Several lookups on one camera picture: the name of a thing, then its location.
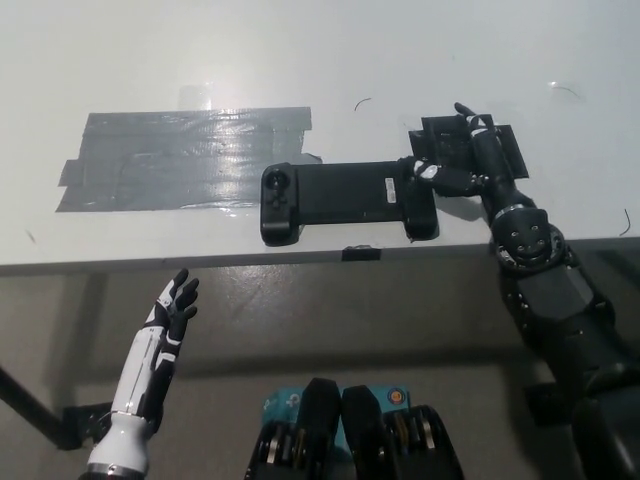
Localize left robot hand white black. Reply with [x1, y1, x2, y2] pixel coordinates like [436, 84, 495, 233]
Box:
[108, 268, 201, 434]

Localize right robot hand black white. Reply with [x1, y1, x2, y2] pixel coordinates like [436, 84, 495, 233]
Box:
[411, 102, 525, 217]

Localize black game controller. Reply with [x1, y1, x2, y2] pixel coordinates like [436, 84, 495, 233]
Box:
[258, 157, 440, 247]

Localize black diagonal table leg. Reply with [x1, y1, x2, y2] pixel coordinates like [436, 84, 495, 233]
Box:
[0, 367, 76, 451]

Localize robot torso black teal blocks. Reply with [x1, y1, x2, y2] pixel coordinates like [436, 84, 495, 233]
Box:
[244, 377, 464, 480]

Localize black tape patch with mesh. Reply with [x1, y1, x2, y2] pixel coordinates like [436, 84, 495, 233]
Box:
[407, 113, 530, 197]

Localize grey duct tape patch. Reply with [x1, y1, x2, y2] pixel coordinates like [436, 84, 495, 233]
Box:
[54, 105, 324, 214]

